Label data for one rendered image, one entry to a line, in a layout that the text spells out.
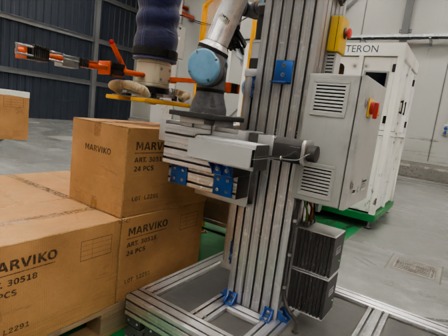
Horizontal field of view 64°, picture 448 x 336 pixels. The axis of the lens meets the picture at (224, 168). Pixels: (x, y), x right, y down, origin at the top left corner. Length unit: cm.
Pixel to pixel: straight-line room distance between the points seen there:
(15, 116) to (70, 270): 210
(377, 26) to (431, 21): 125
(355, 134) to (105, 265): 113
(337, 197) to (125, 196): 87
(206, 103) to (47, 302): 95
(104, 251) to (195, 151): 62
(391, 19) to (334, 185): 993
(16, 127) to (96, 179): 180
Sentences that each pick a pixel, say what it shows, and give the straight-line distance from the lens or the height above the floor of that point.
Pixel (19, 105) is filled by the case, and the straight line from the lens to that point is 344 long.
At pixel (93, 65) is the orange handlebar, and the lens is 166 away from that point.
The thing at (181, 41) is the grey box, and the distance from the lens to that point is 341.
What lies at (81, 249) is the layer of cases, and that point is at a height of 46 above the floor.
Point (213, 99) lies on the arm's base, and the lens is 143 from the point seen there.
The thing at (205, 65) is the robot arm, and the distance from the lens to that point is 129.
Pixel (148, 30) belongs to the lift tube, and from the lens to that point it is 184.
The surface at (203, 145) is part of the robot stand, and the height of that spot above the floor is 93.
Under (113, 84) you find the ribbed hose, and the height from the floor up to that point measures 112.
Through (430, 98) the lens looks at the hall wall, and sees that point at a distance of 1059.
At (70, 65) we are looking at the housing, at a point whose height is 116.
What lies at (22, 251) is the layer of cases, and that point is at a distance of 142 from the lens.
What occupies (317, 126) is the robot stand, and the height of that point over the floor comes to 104.
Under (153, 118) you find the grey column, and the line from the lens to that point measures 340.
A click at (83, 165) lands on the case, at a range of 182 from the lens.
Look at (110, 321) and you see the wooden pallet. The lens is 182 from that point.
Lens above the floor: 105
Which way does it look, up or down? 9 degrees down
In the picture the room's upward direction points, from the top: 7 degrees clockwise
